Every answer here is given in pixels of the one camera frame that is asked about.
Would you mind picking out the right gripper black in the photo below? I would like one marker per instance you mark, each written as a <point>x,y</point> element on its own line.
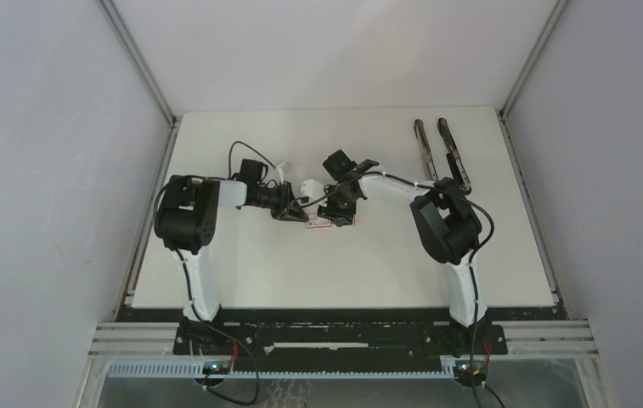
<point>329,212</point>

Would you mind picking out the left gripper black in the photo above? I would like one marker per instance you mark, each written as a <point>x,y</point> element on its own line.
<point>285,208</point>

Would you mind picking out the red white staple box sleeve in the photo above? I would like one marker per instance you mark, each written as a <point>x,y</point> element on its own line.
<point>317,222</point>

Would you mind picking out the silver black staple remover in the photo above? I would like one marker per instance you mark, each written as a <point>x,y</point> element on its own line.
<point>428,164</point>

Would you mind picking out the black stapler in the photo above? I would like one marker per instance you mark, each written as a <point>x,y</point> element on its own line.
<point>455,164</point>

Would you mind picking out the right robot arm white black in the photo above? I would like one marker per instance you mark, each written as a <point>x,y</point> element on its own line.
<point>446,223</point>

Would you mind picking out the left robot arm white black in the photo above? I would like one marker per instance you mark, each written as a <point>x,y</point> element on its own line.
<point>185,219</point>

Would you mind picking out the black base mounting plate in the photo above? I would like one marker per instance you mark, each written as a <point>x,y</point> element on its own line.
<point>338,339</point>

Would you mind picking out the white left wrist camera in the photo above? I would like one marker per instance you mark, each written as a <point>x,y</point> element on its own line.
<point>283,169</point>

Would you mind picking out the left controller board with wires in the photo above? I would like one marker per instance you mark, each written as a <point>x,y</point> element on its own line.
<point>227,367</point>

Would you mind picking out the controller board with wires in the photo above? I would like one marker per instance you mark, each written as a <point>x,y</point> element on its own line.
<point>227,367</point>
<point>474,376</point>

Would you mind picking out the right controller board with wires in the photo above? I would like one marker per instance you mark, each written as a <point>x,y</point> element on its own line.
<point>474,376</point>

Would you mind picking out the white cable duct strip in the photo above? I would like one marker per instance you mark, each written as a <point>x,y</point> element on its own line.
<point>441,369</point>

